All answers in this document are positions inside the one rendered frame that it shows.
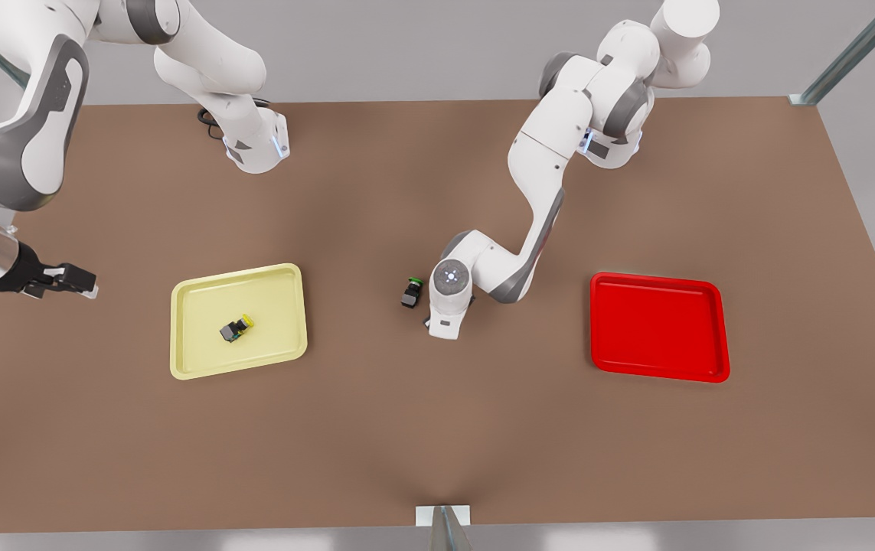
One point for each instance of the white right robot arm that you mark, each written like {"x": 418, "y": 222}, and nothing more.
{"x": 39, "y": 115}

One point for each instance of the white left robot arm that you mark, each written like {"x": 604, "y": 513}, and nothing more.
{"x": 544, "y": 161}

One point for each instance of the yellow tray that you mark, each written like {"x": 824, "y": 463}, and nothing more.
{"x": 269, "y": 306}

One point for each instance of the red tray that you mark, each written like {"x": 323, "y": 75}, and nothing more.
{"x": 659, "y": 327}

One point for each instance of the green push-button switch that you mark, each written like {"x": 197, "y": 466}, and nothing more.
{"x": 411, "y": 293}

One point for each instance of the yellow push-button switch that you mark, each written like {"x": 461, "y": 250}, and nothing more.
{"x": 235, "y": 329}

